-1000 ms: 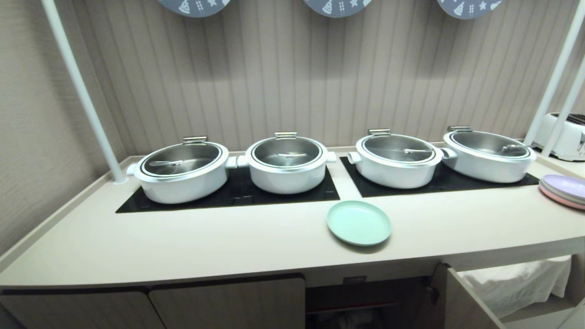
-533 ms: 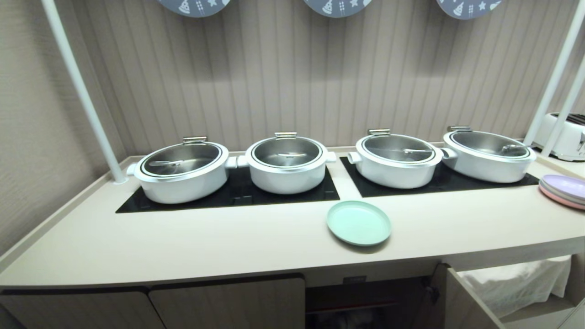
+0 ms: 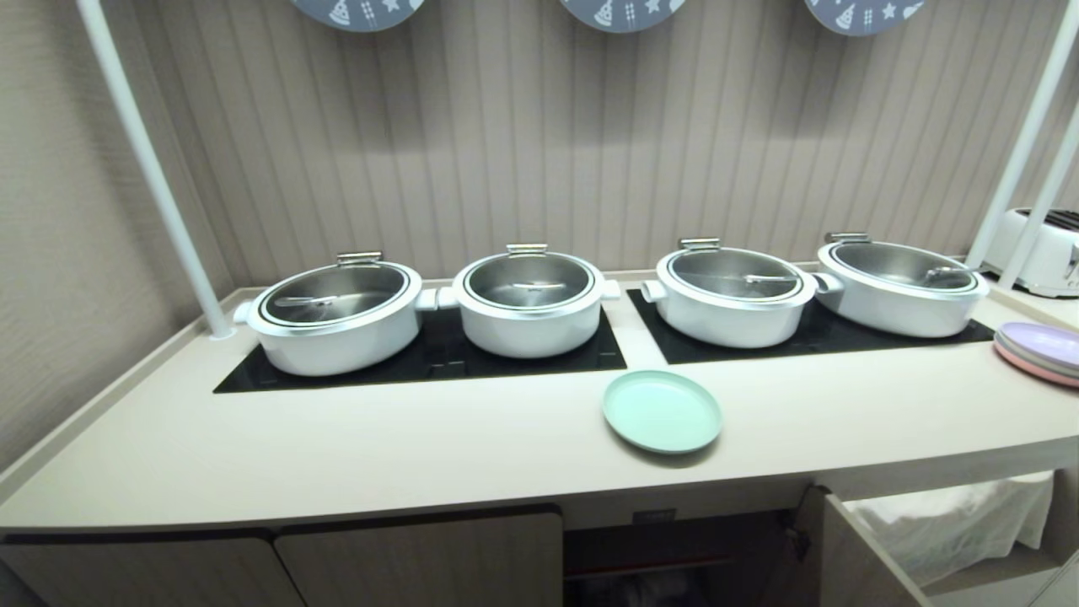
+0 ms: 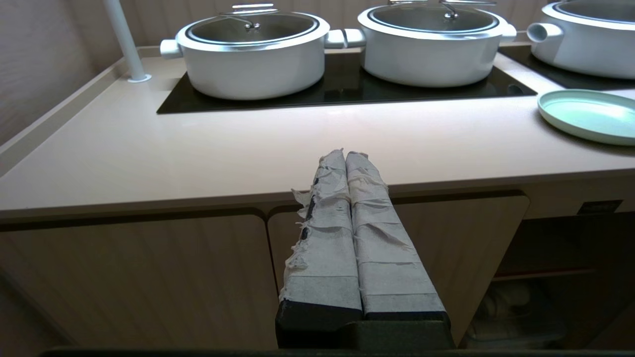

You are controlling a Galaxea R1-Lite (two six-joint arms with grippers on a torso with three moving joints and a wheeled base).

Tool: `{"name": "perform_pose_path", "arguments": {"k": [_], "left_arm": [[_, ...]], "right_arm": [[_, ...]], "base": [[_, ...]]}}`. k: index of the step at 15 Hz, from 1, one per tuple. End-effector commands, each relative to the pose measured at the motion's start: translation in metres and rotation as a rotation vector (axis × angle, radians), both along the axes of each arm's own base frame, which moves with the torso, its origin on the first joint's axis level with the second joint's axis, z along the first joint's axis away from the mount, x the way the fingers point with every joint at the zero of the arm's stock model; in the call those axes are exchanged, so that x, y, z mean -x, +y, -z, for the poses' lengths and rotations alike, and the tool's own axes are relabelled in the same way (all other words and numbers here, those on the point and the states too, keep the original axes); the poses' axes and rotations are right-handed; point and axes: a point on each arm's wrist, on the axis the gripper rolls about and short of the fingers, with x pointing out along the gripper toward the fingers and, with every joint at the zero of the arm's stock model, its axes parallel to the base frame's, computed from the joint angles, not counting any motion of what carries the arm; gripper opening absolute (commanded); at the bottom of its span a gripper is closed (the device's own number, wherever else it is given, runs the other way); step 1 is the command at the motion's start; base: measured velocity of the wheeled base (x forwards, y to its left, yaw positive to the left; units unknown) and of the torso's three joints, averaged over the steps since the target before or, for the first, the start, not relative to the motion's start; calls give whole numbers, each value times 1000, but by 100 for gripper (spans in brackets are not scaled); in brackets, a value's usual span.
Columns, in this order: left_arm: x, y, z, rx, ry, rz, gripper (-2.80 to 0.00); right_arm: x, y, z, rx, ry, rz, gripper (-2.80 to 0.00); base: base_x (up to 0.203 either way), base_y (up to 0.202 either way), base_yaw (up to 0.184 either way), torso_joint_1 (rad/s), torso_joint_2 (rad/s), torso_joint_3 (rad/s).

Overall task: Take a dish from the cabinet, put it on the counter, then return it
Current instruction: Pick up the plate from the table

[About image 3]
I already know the black induction cooktop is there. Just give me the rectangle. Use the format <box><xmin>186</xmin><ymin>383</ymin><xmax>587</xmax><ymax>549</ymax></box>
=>
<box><xmin>212</xmin><ymin>305</ymin><xmax>628</xmax><ymax>395</ymax></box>
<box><xmin>626</xmin><ymin>288</ymin><xmax>996</xmax><ymax>365</ymax></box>

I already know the mint green plate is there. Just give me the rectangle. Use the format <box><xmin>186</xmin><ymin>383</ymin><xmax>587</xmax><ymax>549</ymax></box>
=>
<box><xmin>602</xmin><ymin>369</ymin><xmax>723</xmax><ymax>455</ymax></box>

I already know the white support pole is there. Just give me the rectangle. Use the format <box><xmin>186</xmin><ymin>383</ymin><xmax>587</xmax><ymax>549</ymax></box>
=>
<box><xmin>77</xmin><ymin>0</ymin><xmax>235</xmax><ymax>341</ymax></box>
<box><xmin>997</xmin><ymin>101</ymin><xmax>1079</xmax><ymax>291</ymax></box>
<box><xmin>965</xmin><ymin>0</ymin><xmax>1079</xmax><ymax>270</ymax></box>

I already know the grey round wall decoration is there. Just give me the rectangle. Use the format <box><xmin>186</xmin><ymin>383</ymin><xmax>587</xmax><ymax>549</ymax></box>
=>
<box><xmin>291</xmin><ymin>0</ymin><xmax>426</xmax><ymax>34</ymax></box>
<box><xmin>803</xmin><ymin>0</ymin><xmax>926</xmax><ymax>37</ymax></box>
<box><xmin>559</xmin><ymin>0</ymin><xmax>687</xmax><ymax>35</ymax></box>

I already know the white pot with glass lid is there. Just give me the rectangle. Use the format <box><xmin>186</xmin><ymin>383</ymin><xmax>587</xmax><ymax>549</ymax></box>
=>
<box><xmin>437</xmin><ymin>244</ymin><xmax>622</xmax><ymax>359</ymax></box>
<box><xmin>813</xmin><ymin>232</ymin><xmax>990</xmax><ymax>339</ymax></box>
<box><xmin>233</xmin><ymin>251</ymin><xmax>438</xmax><ymax>377</ymax></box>
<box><xmin>641</xmin><ymin>238</ymin><xmax>819</xmax><ymax>350</ymax></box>

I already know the white toaster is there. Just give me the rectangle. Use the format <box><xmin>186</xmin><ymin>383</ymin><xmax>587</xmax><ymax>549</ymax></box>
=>
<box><xmin>983</xmin><ymin>207</ymin><xmax>1079</xmax><ymax>298</ymax></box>

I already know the white plastic bag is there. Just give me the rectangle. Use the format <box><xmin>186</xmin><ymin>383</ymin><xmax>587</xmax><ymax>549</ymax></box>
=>
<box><xmin>843</xmin><ymin>470</ymin><xmax>1055</xmax><ymax>588</ymax></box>

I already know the stack of pastel plates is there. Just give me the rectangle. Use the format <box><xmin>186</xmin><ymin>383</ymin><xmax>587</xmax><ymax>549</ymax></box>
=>
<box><xmin>993</xmin><ymin>334</ymin><xmax>1079</xmax><ymax>389</ymax></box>

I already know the open beige cabinet door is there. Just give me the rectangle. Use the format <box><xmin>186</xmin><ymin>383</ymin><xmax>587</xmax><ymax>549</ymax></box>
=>
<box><xmin>777</xmin><ymin>484</ymin><xmax>933</xmax><ymax>607</ymax></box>

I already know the lilac plate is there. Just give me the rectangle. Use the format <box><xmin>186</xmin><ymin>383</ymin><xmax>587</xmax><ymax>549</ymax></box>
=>
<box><xmin>997</xmin><ymin>321</ymin><xmax>1079</xmax><ymax>372</ymax></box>

